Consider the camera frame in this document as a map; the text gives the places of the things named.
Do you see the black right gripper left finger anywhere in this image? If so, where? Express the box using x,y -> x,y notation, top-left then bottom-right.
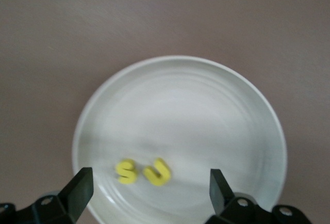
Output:
15,167 -> 94,224

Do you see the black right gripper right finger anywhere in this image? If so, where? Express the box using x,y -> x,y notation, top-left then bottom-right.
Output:
206,168 -> 274,224

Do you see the yellow foam letter s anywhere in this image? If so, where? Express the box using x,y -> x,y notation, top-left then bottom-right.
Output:
115,158 -> 137,185

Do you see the yellow foam letter u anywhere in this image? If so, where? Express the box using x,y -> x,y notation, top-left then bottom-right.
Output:
143,157 -> 172,186

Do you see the beige round plate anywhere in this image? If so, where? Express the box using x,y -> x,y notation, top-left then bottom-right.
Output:
72,55 -> 287,224

